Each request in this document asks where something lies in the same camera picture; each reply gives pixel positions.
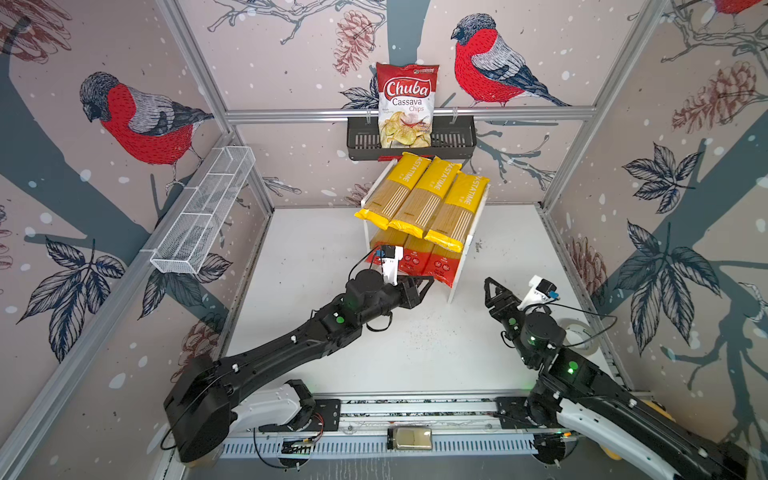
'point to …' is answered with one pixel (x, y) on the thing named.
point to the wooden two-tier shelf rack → (466, 245)
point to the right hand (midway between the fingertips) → (484, 288)
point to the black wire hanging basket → (449, 138)
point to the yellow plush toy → (652, 406)
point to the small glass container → (409, 438)
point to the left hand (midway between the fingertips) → (430, 282)
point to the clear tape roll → (580, 337)
